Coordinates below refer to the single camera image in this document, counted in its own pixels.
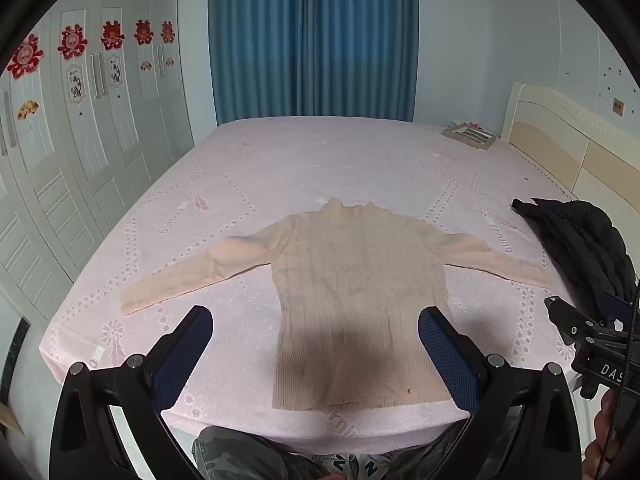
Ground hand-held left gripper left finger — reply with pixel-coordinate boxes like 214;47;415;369
47;305;216;480

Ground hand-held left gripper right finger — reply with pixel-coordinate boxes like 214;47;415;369
417;306;584;480

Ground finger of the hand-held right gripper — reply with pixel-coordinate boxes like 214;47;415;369
544;295;609;348
596;291;639;333

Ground beige knit sweater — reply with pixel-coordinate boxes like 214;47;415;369
120;197;568;411

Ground person's right hand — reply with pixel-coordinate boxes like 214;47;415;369
584;389;623;480

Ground black padded jacket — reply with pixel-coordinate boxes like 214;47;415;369
511;198;640;311

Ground camouflage pants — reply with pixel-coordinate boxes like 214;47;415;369
192;420;473;480

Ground white wardrobe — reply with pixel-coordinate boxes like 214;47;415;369
0;0;197;322

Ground cream wooden headboard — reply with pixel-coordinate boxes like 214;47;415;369
500;81;640;221

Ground pink bed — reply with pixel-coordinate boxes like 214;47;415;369
39;117;591;461

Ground blue curtain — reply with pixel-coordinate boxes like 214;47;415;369
206;0;420;127

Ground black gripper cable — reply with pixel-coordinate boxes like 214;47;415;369
602;280;640;466

